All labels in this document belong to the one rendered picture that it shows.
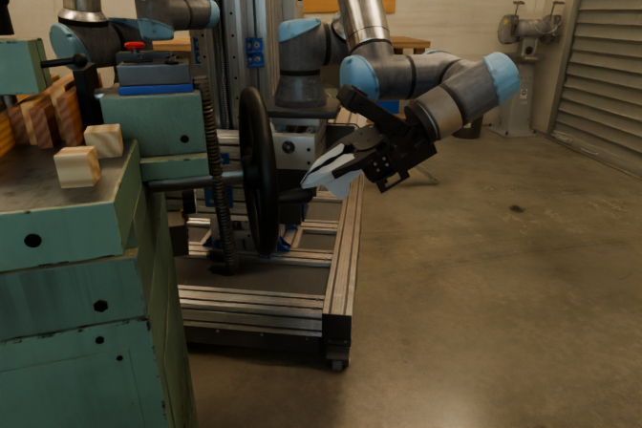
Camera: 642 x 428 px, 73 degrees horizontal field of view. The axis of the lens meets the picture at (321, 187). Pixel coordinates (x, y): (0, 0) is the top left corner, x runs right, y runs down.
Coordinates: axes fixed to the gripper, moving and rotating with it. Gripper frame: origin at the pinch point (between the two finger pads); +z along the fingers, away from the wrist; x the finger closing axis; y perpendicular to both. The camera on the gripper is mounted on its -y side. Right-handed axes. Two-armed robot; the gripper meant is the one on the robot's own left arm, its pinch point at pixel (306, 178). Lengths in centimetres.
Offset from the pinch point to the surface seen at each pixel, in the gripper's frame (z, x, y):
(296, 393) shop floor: 37, 30, 78
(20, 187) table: 25.7, -10.9, -22.3
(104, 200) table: 17.6, -16.6, -18.4
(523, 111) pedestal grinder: -195, 259, 197
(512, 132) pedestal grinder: -178, 256, 208
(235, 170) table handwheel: 9.6, 9.7, -2.9
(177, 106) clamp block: 10.6, 6.1, -17.5
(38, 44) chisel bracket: 22.4, 13.2, -32.8
